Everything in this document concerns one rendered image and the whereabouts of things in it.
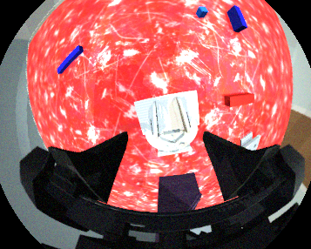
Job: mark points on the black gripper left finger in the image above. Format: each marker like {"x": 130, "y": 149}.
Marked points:
{"x": 97, "y": 166}

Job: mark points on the red flat bar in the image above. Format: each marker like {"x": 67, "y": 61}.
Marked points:
{"x": 234, "y": 100}

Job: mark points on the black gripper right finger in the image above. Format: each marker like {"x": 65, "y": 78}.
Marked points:
{"x": 233, "y": 164}

